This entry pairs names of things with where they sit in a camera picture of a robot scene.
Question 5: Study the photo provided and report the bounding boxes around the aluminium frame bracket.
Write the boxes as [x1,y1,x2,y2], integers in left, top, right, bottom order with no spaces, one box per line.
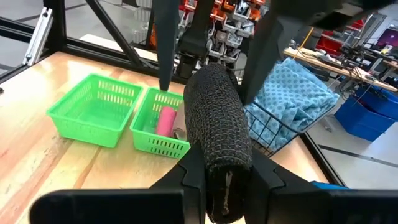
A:
[22,6,54,67]

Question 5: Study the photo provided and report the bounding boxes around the blue padded pouch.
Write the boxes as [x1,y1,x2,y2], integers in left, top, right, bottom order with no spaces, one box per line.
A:
[310,180,349,191]

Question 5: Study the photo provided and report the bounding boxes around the black bandage roll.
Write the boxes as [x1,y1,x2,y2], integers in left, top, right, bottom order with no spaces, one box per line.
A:
[183,63,254,224]

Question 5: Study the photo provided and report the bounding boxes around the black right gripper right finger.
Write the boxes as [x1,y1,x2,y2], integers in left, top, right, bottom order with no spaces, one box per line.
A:
[245,149,398,224]

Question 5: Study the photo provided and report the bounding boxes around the blue patterned cloth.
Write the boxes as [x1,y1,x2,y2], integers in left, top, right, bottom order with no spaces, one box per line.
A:
[243,57,340,152]

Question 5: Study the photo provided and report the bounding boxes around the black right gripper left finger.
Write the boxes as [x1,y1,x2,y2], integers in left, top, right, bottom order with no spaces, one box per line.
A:
[29,141,208,224]

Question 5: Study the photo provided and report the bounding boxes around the pink bandage roll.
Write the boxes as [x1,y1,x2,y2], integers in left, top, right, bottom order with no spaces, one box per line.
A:
[155,106,178,138]

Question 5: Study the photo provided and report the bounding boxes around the green plastic basket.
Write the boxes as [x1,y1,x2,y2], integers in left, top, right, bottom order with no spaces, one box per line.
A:
[46,73,144,149]
[129,86,192,160]

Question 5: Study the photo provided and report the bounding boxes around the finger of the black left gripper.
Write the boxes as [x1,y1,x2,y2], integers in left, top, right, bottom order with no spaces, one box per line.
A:
[153,0,181,91]
[238,14,285,105]

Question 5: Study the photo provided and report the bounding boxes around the brown bandage roll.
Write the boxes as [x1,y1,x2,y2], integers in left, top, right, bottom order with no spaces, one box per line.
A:
[172,101,189,141]

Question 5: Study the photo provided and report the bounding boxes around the black metal table frame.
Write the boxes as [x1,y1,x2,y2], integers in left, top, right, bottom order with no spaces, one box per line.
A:
[0,0,346,188]

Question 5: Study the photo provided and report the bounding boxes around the wooden workbench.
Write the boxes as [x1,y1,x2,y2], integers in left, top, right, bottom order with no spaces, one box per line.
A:
[282,46,398,93]

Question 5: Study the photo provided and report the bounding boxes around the blue storage bin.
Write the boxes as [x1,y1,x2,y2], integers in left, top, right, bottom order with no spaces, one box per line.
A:
[333,86,398,142]

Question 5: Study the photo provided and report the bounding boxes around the black wire basket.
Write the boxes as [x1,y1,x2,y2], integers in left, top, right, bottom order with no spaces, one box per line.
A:
[241,98,337,158]

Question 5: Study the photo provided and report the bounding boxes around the shelf of parts bins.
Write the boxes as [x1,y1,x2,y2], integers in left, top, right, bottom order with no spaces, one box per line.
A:
[148,0,272,65]

